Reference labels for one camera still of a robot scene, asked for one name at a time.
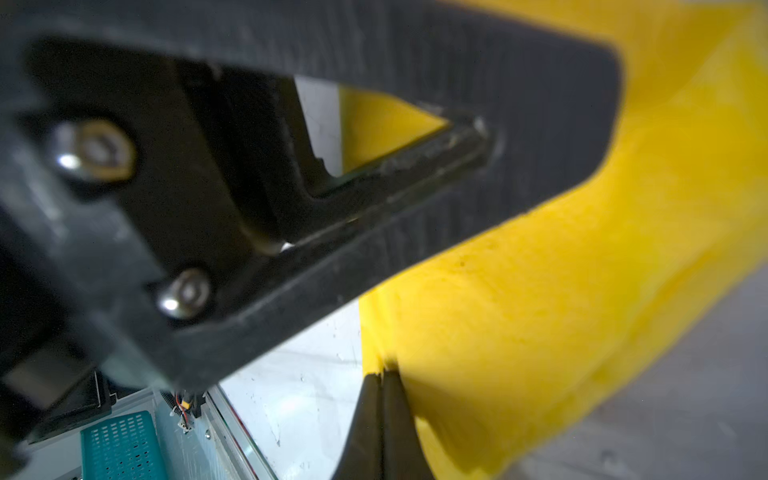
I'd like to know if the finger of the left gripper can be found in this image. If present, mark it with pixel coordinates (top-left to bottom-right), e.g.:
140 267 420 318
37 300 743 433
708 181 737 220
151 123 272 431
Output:
1 1 622 474

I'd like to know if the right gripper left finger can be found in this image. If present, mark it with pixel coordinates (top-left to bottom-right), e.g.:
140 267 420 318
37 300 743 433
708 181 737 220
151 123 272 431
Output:
332 374 383 480

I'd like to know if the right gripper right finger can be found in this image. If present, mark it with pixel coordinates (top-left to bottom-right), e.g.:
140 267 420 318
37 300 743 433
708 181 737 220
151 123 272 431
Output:
382 371 435 480

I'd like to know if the yellow paper napkin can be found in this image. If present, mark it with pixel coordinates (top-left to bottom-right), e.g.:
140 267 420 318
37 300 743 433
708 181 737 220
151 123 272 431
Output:
360 1 767 479

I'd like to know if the teal perforated plastic bin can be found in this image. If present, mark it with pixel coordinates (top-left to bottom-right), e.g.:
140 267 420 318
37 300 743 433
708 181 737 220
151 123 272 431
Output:
80 410 169 480

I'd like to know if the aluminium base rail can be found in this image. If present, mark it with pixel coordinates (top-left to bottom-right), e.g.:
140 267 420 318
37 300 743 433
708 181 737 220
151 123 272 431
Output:
206 385 277 480

